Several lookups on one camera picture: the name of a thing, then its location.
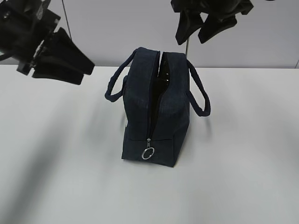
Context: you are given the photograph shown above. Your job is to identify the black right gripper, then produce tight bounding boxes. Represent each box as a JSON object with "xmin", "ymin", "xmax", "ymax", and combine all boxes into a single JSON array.
[{"xmin": 171, "ymin": 0, "xmax": 254, "ymax": 45}]

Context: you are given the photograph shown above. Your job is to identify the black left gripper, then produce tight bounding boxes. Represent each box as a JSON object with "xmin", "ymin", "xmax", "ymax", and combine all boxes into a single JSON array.
[{"xmin": 0, "ymin": 0, "xmax": 95, "ymax": 85}]

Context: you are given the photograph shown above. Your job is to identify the navy blue lunch bag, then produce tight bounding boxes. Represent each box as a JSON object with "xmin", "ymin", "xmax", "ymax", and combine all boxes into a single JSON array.
[{"xmin": 105, "ymin": 47, "xmax": 211, "ymax": 167}]

